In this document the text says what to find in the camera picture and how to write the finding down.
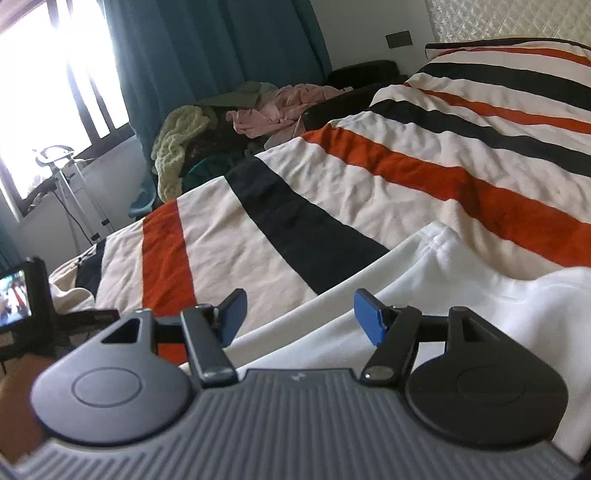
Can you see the white quilted headboard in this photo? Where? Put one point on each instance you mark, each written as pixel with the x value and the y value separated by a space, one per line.
pixel 508 18

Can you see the dark wall switch panel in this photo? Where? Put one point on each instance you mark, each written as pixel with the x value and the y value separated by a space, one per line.
pixel 399 39

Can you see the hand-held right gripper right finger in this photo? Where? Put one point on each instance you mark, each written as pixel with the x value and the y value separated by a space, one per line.
pixel 367 318

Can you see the black sofa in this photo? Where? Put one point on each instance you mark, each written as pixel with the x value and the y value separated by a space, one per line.
pixel 364 71

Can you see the striped orange black white blanket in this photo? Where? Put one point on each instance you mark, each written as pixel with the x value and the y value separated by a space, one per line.
pixel 369 184

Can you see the white garment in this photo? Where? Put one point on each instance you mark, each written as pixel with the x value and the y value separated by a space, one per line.
pixel 461 295

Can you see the silver tripod stand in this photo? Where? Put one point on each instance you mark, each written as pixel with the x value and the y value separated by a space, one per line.
pixel 74 173

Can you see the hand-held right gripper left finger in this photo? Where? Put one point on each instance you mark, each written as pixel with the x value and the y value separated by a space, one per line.
pixel 233 318

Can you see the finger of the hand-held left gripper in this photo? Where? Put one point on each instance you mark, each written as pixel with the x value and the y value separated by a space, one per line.
pixel 92 316

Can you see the olive green garment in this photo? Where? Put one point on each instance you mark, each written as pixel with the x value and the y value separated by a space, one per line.
pixel 240 94

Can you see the dark patterned cloth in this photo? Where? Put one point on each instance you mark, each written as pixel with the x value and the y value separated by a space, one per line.
pixel 217 138

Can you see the dark framed window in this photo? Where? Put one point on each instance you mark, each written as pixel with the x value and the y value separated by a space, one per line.
pixel 46 69

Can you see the blue curtain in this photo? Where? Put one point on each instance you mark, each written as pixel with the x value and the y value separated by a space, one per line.
pixel 207 46
pixel 7 249

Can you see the teal cloth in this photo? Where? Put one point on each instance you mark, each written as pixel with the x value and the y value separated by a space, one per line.
pixel 210 166

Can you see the pink garment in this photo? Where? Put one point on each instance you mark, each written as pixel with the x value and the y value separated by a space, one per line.
pixel 277 110

